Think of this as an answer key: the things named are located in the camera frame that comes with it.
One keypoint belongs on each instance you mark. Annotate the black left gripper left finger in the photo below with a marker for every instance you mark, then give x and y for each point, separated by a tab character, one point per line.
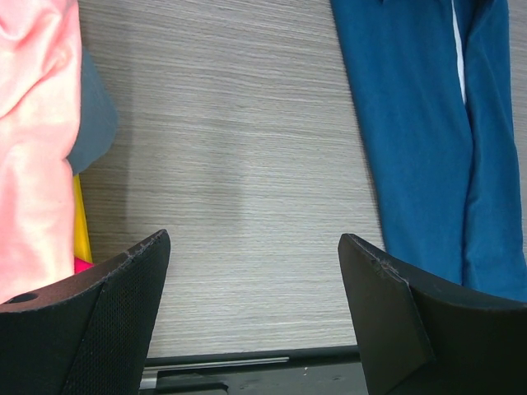
89	333

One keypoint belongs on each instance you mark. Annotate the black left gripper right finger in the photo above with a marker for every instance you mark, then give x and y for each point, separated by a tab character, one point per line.
420	334

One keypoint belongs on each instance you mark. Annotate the blue Mickey print t-shirt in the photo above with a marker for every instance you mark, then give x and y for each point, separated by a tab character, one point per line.
431	86

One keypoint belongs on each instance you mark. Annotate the magenta t-shirt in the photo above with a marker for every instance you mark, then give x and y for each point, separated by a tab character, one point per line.
81	265

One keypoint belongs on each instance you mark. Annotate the yellow plastic bin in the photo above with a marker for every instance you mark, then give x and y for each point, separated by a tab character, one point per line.
82	246

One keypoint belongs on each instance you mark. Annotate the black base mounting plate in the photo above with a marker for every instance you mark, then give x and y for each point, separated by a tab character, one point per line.
326	370

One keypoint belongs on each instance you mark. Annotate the grey blue t-shirt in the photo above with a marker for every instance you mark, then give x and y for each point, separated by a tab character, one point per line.
99	119

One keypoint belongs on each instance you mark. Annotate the pink t-shirt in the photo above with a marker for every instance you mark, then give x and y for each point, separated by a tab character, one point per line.
41	56

